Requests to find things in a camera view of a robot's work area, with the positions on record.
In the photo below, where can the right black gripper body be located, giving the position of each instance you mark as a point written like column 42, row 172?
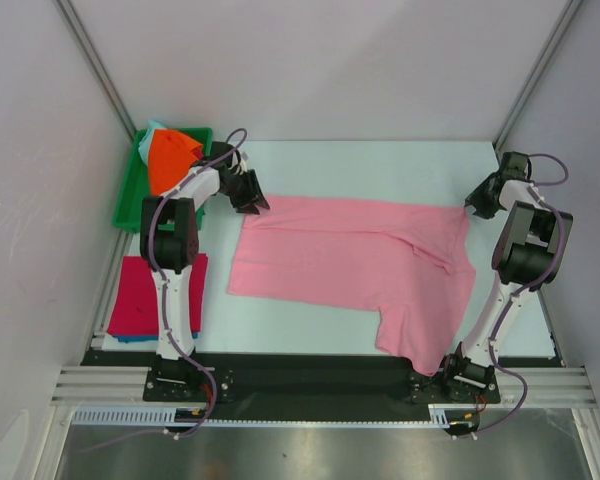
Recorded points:
column 487, row 195

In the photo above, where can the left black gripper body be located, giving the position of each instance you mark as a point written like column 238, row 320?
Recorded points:
column 241, row 188

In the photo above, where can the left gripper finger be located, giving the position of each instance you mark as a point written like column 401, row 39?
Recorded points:
column 246, row 203
column 258, row 201

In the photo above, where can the pink t shirt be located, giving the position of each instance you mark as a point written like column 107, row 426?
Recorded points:
column 407, row 262

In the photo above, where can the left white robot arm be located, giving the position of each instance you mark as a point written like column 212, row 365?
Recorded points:
column 170, row 244

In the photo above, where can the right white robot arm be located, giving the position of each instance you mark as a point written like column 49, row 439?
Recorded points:
column 527, row 255

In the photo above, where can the orange t shirt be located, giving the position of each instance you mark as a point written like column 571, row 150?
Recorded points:
column 171, row 155

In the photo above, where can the light blue t shirt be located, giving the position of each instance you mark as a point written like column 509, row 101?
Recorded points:
column 147, row 139

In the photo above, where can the green plastic bin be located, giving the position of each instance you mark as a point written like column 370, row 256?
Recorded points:
column 134, row 188

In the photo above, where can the folded magenta t shirt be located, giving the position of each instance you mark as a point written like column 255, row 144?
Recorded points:
column 135, row 310

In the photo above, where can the folded blue t shirt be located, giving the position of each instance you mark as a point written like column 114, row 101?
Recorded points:
column 143, row 338

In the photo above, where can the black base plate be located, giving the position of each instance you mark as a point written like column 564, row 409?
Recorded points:
column 297, row 388

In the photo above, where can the slotted cable duct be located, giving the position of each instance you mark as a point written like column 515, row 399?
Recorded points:
column 125, row 415

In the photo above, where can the aluminium frame rail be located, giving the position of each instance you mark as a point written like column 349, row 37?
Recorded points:
column 121, row 385

